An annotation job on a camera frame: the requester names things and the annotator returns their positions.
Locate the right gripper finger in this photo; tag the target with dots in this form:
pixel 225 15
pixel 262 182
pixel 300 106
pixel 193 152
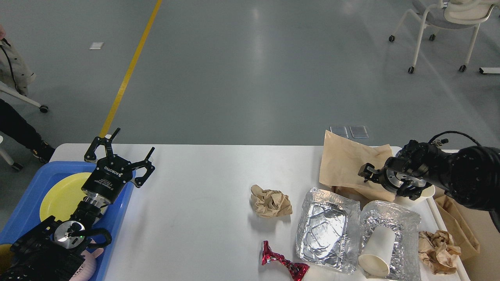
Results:
pixel 369 173

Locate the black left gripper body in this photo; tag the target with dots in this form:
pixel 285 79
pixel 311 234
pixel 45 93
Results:
pixel 109 178

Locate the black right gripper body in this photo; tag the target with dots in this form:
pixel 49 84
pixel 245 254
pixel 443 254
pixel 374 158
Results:
pixel 395 180

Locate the brown paper bag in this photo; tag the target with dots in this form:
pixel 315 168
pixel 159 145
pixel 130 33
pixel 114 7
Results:
pixel 342 160

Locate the yellow plastic plate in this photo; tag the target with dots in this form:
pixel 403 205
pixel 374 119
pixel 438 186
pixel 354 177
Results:
pixel 62 199

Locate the pink ceramic mug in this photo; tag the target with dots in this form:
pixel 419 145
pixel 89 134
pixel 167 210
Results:
pixel 87 269

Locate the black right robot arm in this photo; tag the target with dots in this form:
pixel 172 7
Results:
pixel 470 176

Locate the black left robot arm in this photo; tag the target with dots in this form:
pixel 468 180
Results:
pixel 53 250

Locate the upright white paper cup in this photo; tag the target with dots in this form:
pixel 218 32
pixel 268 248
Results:
pixel 407 202

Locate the aluminium foil tray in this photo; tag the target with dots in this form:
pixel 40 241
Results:
pixel 328 233
pixel 404 222

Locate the crumpled brown paper right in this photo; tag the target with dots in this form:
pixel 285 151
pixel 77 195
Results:
pixel 438 252

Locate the person in black trousers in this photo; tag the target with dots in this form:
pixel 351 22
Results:
pixel 16 127

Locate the lying white paper cup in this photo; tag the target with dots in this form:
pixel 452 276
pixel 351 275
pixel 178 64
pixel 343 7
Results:
pixel 376 256

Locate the blue plastic tray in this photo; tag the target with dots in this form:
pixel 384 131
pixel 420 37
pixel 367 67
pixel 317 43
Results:
pixel 26 214

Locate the brown paper in bin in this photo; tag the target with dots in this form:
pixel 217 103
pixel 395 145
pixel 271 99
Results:
pixel 458 227

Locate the crumpled brown paper ball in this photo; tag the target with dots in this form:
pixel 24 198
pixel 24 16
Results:
pixel 270 203

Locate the chair with beige coat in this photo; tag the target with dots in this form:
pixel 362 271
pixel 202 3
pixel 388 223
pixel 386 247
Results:
pixel 15 74

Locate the red foil wrapper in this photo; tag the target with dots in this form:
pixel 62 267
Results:
pixel 297 271

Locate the blue ceramic mug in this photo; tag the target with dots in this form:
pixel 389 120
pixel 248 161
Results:
pixel 6 257

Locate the white chair base right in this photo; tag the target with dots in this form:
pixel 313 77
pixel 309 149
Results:
pixel 489 70

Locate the white office chair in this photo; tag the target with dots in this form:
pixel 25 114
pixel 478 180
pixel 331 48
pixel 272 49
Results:
pixel 447 15

